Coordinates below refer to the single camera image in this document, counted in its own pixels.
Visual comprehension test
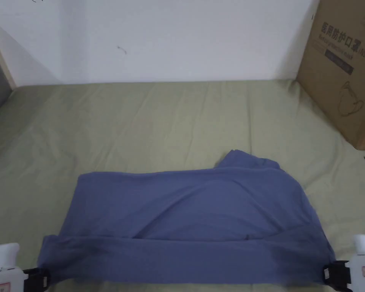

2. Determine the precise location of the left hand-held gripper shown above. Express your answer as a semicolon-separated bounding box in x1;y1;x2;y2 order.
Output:
0;242;52;292

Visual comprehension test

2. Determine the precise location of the dark blue shirt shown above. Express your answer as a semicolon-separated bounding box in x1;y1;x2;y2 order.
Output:
38;149;336;287

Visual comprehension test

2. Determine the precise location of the bed with pale green sheet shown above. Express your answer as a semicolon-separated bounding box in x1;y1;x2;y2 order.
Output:
0;78;365;292

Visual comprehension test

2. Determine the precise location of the brown cardboard carton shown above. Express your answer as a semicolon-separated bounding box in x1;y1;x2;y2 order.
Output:
295;0;365;151

